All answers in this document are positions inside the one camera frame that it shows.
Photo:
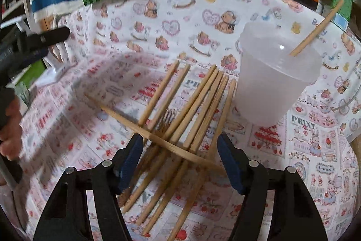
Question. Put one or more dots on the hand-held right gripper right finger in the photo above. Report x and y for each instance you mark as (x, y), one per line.
(230, 163)

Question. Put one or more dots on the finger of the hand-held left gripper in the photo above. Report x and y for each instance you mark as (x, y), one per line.
(45, 37)
(25, 58)

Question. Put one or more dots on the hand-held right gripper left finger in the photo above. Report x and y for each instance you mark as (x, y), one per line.
(134, 155)

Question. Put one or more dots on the group of wooden chopsticks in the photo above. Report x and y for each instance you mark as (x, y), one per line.
(197, 105)

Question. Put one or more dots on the translucent plastic cup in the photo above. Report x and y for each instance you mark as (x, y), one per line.
(268, 83)

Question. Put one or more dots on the wooden chopstick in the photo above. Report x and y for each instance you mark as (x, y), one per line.
(318, 29)

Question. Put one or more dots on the person's left hand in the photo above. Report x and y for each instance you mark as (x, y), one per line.
(11, 133)

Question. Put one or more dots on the red cake print cloth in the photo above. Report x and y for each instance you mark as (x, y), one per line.
(70, 131)

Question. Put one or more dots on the white bear print cloth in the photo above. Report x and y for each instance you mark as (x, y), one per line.
(183, 12)

